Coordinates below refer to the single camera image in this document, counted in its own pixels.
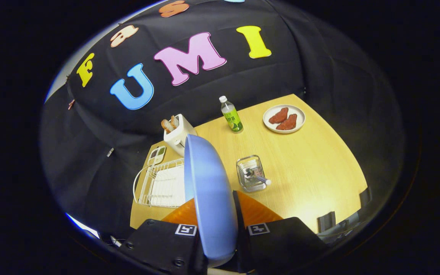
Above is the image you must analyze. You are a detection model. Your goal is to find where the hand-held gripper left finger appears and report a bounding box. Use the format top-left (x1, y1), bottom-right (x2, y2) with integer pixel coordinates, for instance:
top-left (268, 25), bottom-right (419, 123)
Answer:
top-left (123, 198), bottom-right (207, 275)

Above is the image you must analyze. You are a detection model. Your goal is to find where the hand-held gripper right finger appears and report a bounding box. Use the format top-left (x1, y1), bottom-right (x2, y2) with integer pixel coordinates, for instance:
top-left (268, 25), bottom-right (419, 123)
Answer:
top-left (232, 190), bottom-right (328, 274)

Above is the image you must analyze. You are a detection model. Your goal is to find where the white wire dish rack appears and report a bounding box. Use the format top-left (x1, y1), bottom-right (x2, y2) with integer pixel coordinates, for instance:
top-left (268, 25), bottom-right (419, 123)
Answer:
top-left (133, 158), bottom-right (186, 208)

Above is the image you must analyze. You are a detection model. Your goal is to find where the metal spoon striped handle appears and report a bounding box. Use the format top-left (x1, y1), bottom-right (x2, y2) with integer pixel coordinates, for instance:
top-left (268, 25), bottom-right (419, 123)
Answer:
top-left (244, 168), bottom-right (272, 186)

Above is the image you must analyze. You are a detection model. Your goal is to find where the blue plate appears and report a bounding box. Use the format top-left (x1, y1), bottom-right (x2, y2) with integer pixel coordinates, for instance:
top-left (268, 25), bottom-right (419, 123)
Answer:
top-left (184, 134), bottom-right (239, 268)

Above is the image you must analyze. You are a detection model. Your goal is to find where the metal wire basket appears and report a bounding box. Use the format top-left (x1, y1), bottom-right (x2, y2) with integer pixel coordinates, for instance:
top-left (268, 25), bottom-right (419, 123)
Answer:
top-left (236, 155), bottom-right (267, 193)

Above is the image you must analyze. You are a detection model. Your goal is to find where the white plate with meat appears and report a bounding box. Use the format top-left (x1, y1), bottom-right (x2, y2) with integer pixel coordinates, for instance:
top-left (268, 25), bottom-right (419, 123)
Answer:
top-left (263, 104), bottom-right (306, 134)

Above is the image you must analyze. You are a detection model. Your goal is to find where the black chair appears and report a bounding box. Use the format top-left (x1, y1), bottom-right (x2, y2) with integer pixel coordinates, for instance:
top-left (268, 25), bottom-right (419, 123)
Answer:
top-left (317, 211), bottom-right (336, 233)
top-left (359, 187), bottom-right (372, 209)

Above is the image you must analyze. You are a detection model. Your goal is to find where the white divided grain tray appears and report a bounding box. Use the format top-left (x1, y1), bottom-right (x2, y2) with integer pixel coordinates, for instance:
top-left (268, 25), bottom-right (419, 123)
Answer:
top-left (147, 146), bottom-right (167, 167)

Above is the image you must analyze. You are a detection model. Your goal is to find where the white toaster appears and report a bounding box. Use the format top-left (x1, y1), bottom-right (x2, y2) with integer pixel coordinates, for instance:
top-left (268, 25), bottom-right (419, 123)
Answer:
top-left (163, 114), bottom-right (197, 157)

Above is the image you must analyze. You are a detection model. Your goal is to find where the red meat piece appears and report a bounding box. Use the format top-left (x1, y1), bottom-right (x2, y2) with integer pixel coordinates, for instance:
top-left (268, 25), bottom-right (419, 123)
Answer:
top-left (269, 107), bottom-right (289, 124)
top-left (276, 114), bottom-right (298, 131)

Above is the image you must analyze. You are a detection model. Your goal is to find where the green label drink bottle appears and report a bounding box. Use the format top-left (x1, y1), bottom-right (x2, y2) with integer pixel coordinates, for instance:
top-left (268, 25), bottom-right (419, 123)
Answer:
top-left (219, 95), bottom-right (244, 133)

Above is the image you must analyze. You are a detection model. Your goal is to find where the black backdrop cloth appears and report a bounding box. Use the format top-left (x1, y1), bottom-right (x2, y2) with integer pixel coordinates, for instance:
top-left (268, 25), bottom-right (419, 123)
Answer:
top-left (39, 0), bottom-right (406, 237)

